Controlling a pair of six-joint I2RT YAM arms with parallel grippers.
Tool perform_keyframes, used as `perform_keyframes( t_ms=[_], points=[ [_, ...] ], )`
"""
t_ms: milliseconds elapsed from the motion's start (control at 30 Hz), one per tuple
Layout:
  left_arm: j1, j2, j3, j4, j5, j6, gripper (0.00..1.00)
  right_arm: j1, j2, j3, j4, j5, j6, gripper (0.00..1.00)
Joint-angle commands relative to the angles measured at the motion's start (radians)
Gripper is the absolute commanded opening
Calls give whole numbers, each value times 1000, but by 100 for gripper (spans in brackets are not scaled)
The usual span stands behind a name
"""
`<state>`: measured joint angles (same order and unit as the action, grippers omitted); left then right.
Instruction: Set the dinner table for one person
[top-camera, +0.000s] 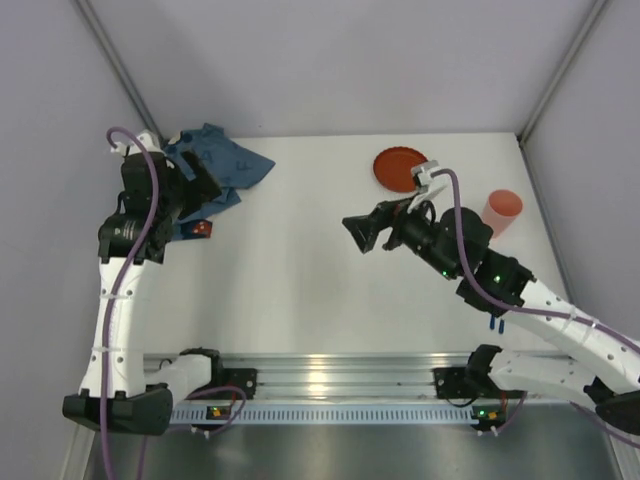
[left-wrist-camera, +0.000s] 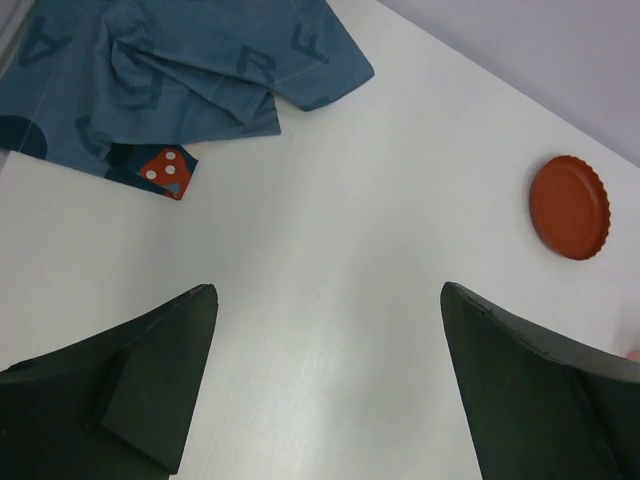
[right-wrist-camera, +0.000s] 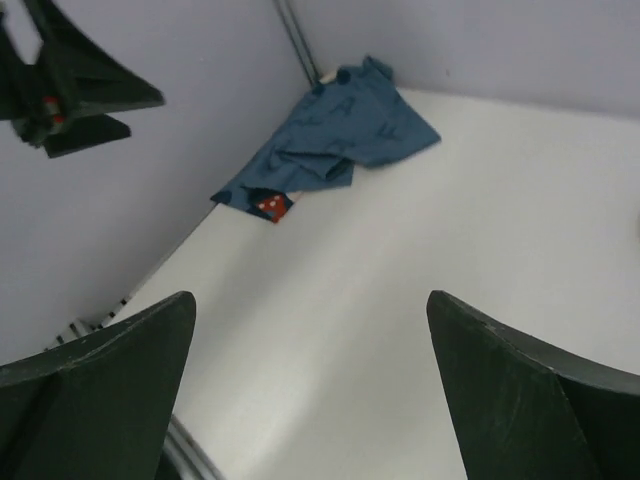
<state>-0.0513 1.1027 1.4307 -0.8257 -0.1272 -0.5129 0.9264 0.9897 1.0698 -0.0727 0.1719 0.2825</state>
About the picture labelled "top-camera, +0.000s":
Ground blue letter-print placemat cloth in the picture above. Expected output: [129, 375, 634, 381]
[164, 123, 275, 241]

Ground red round plate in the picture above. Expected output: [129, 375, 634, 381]
[372, 146, 428, 193]

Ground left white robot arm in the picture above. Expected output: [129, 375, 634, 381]
[62, 130, 222, 436]

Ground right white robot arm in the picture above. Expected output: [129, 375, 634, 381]
[342, 197, 639, 435]

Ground pink plastic cup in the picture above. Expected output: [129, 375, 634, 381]
[481, 189, 523, 238]

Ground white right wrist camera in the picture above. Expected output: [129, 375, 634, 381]
[408, 160, 447, 213]

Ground aluminium mounting rail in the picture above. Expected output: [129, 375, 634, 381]
[142, 352, 576, 401]

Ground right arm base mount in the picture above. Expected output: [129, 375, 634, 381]
[432, 366, 478, 400]

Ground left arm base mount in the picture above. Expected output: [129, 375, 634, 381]
[211, 367, 258, 400]

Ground perforated cable tray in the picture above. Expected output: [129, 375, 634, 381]
[170, 403, 505, 426]

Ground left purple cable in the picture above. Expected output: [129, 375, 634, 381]
[97, 126, 247, 480]

